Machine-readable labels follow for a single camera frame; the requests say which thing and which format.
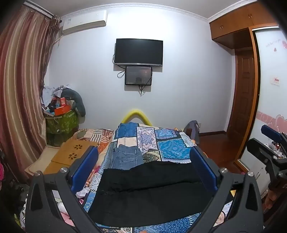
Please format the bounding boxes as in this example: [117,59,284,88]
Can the blue patchwork blanket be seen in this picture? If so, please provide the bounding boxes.
[83,122,234,233]

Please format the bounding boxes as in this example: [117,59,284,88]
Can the green storage box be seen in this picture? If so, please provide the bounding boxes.
[45,108,79,147]

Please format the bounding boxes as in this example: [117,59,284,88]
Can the person's right hand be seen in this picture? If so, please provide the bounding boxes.
[266,189,283,212]

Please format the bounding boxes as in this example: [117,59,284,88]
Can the blue jeans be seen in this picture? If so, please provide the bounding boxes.
[109,144,144,169]

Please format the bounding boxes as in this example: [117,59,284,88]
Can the wooden lap desk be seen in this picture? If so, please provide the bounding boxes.
[51,140,99,167]

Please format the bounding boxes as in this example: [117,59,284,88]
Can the brown wooden door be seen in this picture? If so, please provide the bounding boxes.
[226,49,255,136]

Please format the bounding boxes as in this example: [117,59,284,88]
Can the orange cardboard box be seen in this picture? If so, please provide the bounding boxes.
[54,105,70,116]

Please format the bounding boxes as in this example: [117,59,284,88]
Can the white air conditioner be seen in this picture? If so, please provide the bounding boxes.
[61,10,108,35]

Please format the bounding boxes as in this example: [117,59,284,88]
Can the pile of light clothes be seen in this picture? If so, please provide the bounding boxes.
[41,84,70,106]

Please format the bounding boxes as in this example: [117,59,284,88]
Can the striped brown curtain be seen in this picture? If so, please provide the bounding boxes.
[0,4,61,180]

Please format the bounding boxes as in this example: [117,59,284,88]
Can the orange striped quilt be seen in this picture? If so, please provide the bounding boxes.
[74,128,114,155]

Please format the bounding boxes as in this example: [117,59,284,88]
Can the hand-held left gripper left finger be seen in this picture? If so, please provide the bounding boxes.
[25,146,101,233]

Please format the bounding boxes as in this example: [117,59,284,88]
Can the small black monitor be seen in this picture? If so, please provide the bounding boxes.
[125,66,153,86]

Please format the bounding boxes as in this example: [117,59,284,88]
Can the black wall television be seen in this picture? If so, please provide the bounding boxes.
[114,38,164,67]

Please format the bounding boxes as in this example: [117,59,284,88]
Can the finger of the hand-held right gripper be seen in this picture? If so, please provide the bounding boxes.
[261,124,287,146]
[247,138,279,191]

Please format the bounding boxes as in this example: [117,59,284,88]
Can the flat brown cardboard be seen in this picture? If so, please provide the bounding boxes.
[24,145,75,178]

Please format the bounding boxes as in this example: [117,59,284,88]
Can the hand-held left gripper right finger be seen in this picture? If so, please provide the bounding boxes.
[190,147,264,233]

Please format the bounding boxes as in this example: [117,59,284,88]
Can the pile of dark clothes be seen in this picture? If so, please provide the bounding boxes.
[0,177,28,217]

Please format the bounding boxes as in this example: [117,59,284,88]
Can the black pants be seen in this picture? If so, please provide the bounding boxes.
[88,161,217,227]

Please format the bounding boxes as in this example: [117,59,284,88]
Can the wooden overhead cabinet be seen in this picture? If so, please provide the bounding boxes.
[209,0,281,49]

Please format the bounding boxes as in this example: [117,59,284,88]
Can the white plastic bag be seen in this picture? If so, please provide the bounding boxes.
[76,187,90,199]

